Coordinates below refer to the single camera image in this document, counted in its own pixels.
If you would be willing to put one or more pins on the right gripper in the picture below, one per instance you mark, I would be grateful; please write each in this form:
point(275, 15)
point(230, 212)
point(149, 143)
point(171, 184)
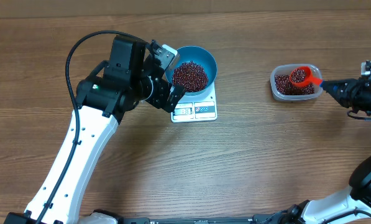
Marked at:
point(350, 94)

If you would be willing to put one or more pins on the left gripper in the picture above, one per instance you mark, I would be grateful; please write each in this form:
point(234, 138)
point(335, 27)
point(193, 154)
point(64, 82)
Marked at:
point(161, 86)

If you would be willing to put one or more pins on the red beans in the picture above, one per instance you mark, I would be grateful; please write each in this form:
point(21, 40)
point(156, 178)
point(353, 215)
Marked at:
point(194, 78)

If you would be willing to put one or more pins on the blue metal bowl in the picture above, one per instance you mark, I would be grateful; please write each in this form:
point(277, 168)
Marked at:
point(200, 56)

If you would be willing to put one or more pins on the red scoop blue handle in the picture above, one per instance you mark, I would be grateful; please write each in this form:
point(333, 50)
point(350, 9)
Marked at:
point(302, 77)

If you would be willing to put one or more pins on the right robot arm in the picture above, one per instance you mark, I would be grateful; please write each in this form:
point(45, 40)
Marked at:
point(354, 202)

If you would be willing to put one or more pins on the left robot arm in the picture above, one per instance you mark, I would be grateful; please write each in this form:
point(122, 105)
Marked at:
point(132, 74)

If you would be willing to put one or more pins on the white kitchen scale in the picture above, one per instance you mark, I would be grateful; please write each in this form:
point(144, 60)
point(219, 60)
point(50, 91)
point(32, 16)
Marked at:
point(196, 108)

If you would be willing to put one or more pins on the clear plastic container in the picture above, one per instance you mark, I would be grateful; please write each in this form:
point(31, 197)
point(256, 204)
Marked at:
point(286, 70)

